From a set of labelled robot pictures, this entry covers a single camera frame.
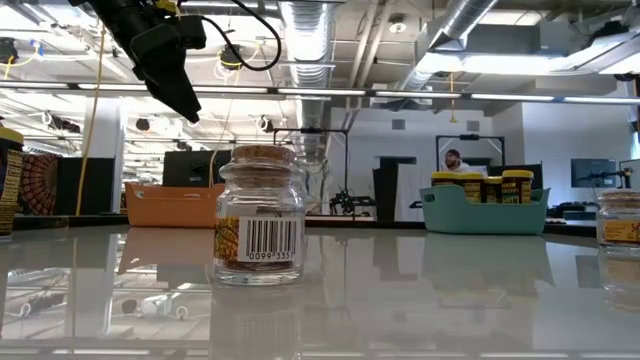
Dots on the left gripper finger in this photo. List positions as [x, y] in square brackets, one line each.
[170, 80]

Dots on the small cork-lid glass jar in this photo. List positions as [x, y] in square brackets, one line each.
[620, 230]
[260, 240]

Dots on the black distant robot arm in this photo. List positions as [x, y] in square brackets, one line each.
[342, 200]

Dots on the yellow tape tag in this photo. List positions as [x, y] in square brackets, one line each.
[167, 6]

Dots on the black panel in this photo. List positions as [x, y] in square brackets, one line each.
[85, 185]
[195, 167]

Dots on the orange plastic bin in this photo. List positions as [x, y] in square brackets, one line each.
[170, 207]

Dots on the long ceiling light strip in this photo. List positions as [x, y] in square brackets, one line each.
[320, 91]

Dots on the orange mandala patterned cloth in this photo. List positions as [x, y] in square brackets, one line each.
[37, 182]

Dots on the black cabinet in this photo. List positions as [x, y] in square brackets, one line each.
[395, 187]

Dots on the person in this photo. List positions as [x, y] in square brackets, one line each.
[452, 161]

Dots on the light teal plastic bin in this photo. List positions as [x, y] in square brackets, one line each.
[480, 217]

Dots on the silver ventilation duct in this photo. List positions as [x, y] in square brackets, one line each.
[450, 30]
[305, 60]

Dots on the black metal rig frame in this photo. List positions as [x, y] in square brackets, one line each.
[310, 130]
[470, 137]

